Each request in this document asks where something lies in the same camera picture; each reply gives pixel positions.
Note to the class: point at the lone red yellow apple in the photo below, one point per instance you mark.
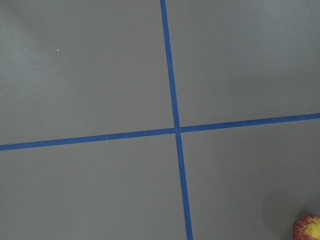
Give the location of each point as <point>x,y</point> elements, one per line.
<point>307,228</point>

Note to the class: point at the brown paper table cover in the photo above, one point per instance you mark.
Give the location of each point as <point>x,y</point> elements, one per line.
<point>158,119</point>

